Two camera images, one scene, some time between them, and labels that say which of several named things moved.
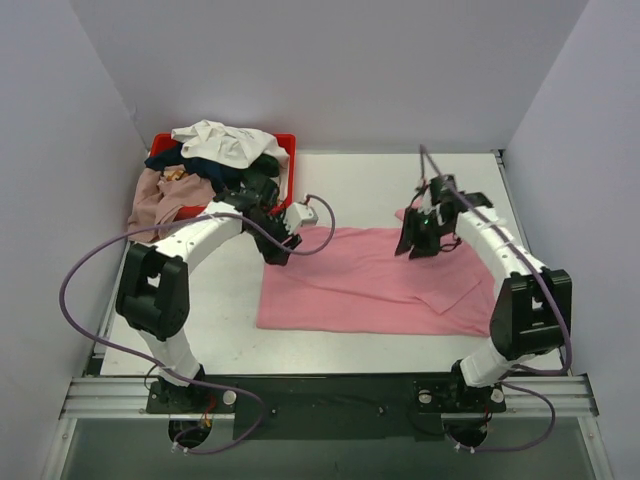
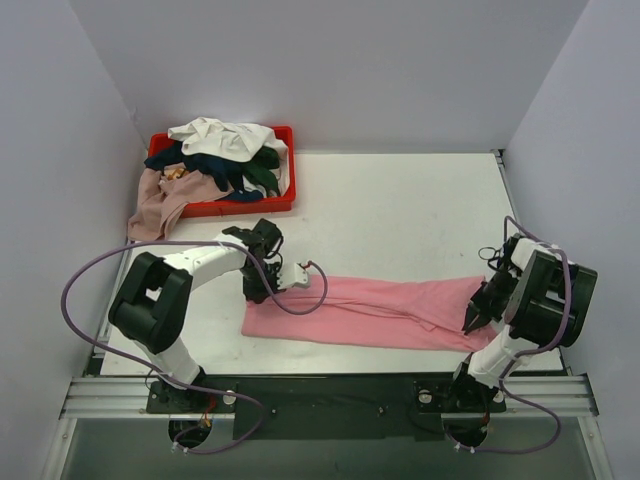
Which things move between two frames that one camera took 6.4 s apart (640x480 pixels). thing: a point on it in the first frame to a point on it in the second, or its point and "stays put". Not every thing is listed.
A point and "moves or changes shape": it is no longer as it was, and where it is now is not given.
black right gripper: x=422 y=225 to x=489 y=298
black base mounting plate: x=327 y=407 stays put
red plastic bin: x=165 y=141 stays put
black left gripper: x=273 y=240 to x=256 y=288
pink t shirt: x=352 y=278 moves or changes shape
